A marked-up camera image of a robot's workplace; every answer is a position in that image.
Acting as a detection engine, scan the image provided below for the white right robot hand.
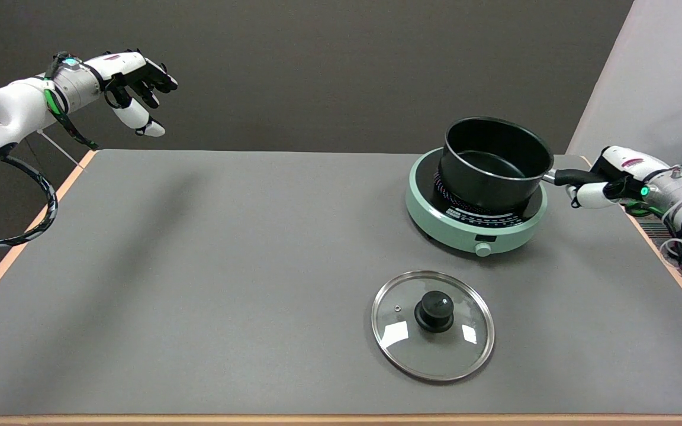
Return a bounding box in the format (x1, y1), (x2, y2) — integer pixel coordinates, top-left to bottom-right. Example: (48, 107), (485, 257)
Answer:
(565, 145), (673, 209)

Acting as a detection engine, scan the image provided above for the grey floor vent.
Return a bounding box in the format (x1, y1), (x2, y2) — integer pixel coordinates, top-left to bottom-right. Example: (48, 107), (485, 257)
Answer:
(638, 218), (673, 240)

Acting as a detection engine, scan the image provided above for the black pot with handle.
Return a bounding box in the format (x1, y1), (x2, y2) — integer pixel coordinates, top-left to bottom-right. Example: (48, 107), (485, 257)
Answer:
(437, 117), (609, 215)

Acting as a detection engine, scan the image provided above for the black braided cable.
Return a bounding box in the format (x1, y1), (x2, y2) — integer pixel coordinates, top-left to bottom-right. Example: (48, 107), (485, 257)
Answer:
(0, 153), (59, 250)

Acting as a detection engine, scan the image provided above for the glass lid with black knob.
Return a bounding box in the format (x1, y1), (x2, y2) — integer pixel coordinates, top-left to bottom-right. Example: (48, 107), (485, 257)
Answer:
(371, 270), (496, 382)

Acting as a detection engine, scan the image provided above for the green induction cooker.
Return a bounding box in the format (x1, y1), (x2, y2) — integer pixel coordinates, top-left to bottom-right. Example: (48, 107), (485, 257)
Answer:
(405, 148), (549, 258)

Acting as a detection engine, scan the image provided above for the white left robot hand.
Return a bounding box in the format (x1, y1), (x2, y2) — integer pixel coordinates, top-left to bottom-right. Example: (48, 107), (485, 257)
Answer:
(100, 49), (179, 138)

